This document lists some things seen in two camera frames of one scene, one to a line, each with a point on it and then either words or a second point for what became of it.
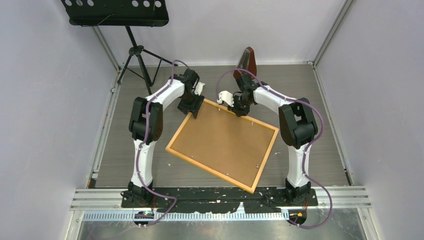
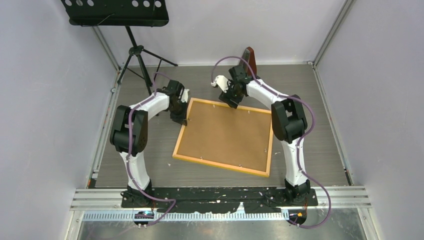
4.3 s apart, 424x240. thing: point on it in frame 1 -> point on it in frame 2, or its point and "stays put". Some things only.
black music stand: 121,13 stays put
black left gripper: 193,108 -> 182,118
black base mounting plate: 266,200 stays put
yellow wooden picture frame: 244,117 -> 251,171
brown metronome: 247,61 stays put
